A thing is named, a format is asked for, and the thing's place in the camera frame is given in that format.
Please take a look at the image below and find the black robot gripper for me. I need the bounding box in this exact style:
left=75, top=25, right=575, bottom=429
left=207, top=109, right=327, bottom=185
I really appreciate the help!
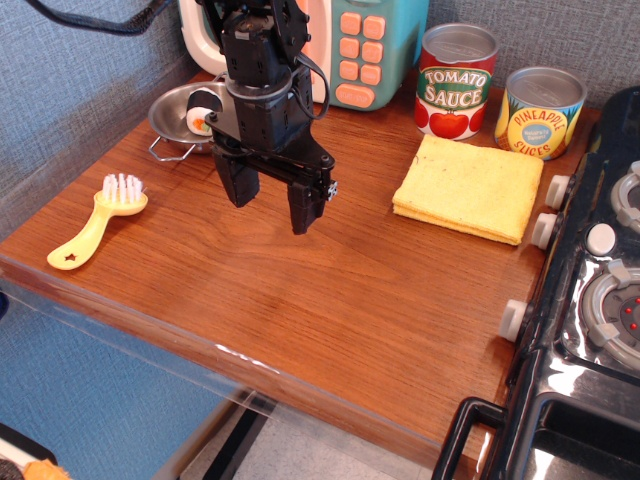
left=206, top=65, right=337, bottom=235

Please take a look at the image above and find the toy sushi roll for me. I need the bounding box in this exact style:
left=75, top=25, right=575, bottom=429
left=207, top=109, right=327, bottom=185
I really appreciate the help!
left=186, top=88, right=222, bottom=137

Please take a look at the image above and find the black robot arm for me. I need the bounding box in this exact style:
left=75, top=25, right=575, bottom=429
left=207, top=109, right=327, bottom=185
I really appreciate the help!
left=203, top=1, right=337, bottom=235

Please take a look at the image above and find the yellow folded napkin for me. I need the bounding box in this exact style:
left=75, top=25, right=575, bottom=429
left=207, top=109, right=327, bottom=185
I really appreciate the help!
left=392, top=135, right=544, bottom=246

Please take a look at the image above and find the yellow dish brush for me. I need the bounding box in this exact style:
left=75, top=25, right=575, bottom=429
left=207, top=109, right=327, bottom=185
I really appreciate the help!
left=47, top=173, right=148, bottom=271

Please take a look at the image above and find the teal toy microwave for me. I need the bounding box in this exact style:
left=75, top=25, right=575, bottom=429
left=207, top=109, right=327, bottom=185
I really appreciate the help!
left=179, top=1, right=428, bottom=111

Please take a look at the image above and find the tomato sauce toy can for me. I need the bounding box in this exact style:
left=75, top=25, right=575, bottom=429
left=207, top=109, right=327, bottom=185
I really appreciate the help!
left=414, top=23, right=499, bottom=140

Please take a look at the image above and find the grey stove knob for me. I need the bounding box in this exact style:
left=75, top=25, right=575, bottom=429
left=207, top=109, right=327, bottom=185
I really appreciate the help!
left=498, top=299, right=528, bottom=342
left=545, top=175, right=571, bottom=210
left=531, top=213, right=557, bottom=250

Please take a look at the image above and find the pineapple slices toy can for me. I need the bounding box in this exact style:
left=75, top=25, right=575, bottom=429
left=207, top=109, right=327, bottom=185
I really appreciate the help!
left=494, top=66, right=587, bottom=161

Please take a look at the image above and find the black toy stove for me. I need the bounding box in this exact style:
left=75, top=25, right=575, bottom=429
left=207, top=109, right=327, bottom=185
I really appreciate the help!
left=433, top=87, right=639, bottom=479

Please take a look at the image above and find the small steel bowl with handles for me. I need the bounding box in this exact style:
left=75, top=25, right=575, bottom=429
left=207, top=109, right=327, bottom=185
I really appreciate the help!
left=148, top=81, right=224, bottom=162

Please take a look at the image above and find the black cable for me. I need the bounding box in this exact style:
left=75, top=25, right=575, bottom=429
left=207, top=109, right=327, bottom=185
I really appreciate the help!
left=26, top=0, right=176, bottom=37

